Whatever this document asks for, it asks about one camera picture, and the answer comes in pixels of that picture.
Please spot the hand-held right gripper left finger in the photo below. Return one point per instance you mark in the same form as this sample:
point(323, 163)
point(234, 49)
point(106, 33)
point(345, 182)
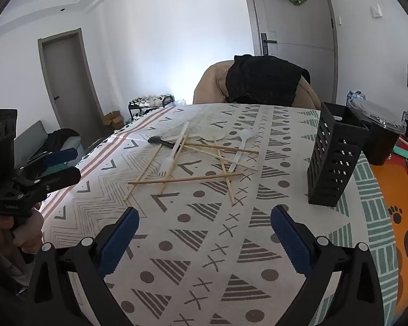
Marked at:
point(120, 241)

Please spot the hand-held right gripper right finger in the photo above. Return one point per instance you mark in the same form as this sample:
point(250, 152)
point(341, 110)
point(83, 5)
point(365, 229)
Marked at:
point(289, 241)

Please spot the white plastic spoon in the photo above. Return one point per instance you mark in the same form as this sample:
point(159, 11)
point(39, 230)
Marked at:
point(246, 132)

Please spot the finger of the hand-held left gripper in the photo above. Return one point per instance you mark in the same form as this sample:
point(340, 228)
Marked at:
point(61, 176)
point(59, 156)

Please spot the small black brush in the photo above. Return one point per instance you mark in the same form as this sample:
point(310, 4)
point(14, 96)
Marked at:
point(153, 140)

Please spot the cardboard boxes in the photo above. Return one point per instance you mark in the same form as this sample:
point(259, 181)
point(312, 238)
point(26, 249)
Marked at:
point(111, 120)

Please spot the grey sofa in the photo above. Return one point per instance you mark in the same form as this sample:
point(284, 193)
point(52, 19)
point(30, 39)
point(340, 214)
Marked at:
point(29, 139)

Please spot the grey interior door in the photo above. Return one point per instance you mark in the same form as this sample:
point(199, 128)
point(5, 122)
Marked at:
point(68, 81)

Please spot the patterned tablecloth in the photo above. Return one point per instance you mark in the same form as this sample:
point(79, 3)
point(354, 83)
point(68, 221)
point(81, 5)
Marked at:
point(204, 244)

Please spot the white light switch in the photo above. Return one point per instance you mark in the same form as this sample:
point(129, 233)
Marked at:
point(376, 11)

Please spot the beige chair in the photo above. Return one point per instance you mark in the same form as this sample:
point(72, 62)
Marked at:
point(210, 88)

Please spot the person's left forearm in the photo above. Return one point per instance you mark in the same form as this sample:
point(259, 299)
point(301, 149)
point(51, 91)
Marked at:
point(6, 271)

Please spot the person's left hand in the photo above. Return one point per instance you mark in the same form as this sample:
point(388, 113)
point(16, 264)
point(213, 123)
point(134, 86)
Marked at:
point(29, 234)

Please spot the pile of wooden chopsticks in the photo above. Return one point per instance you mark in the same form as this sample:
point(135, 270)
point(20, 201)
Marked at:
point(190, 178)

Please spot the black shoe rack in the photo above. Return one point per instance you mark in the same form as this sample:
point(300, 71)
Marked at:
point(149, 103)

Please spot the orange paw print mat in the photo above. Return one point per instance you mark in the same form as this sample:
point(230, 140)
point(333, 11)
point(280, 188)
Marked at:
point(401, 231)

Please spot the white plastic fork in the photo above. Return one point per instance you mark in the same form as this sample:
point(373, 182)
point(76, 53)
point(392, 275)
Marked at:
point(175, 149)

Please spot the black slotted utensil holder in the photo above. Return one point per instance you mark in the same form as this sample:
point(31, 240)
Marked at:
point(333, 156)

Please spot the blue and white packet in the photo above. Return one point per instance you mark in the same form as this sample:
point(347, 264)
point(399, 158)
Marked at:
point(356, 95)

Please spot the wooden spoon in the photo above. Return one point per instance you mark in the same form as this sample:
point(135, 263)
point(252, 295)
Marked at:
point(218, 138)

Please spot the black bowl with clear lid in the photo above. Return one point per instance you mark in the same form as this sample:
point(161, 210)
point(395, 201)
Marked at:
point(380, 139)

